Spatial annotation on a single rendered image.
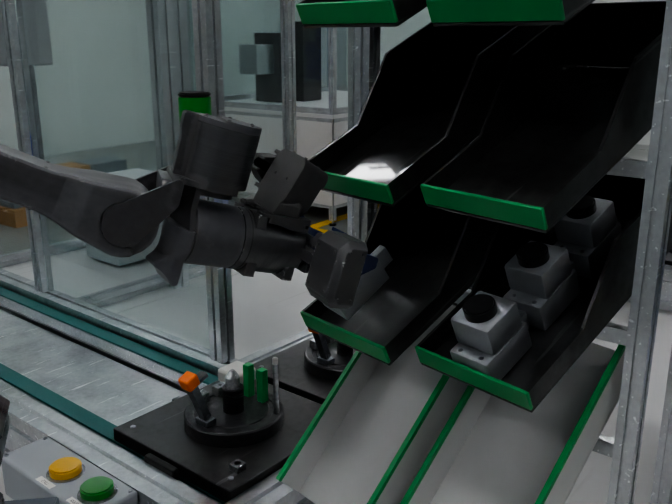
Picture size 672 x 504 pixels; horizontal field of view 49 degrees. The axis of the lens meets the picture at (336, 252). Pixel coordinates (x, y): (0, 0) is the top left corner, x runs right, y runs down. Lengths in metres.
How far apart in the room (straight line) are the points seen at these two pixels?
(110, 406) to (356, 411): 0.52
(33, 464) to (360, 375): 0.45
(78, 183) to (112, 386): 0.78
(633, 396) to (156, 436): 0.63
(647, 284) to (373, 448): 0.35
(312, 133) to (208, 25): 4.89
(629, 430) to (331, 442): 0.33
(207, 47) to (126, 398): 0.59
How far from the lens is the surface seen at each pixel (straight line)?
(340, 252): 0.63
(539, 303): 0.73
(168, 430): 1.09
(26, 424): 1.20
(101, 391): 1.35
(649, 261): 0.73
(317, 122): 6.01
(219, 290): 1.25
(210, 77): 1.18
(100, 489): 0.98
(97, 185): 0.62
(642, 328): 0.74
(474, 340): 0.68
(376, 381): 0.91
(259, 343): 1.62
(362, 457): 0.87
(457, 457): 0.84
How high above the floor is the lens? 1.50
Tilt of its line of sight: 16 degrees down
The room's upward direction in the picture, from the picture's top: straight up
